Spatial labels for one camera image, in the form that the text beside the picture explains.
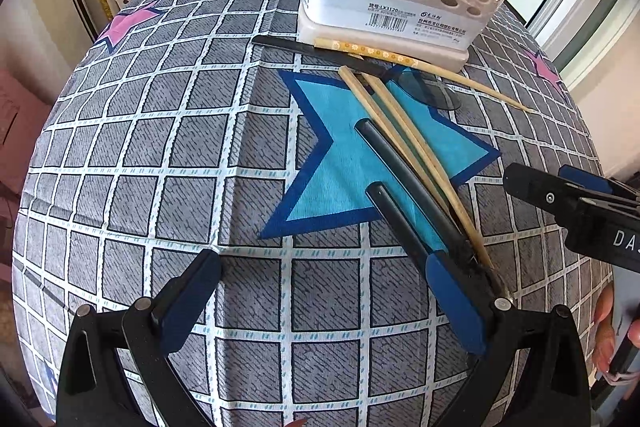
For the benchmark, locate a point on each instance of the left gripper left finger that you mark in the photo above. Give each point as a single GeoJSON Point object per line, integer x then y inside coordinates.
{"type": "Point", "coordinates": [93, 388]}

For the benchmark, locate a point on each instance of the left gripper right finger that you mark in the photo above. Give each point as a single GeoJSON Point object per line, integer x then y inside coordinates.
{"type": "Point", "coordinates": [553, 388]}

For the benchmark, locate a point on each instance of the patterned wooden chopstick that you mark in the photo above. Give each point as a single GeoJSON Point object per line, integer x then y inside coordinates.
{"type": "Point", "coordinates": [399, 59]}

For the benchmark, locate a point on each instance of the person right hand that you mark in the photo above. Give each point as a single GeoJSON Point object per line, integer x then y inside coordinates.
{"type": "Point", "coordinates": [605, 335]}

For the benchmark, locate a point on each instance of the plain wooden chopstick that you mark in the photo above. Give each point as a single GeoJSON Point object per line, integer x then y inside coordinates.
{"type": "Point", "coordinates": [432, 163]}
{"type": "Point", "coordinates": [392, 130]}

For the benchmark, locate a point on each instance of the grey checkered tablecloth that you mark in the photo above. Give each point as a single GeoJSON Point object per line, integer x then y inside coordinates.
{"type": "Point", "coordinates": [182, 135]}

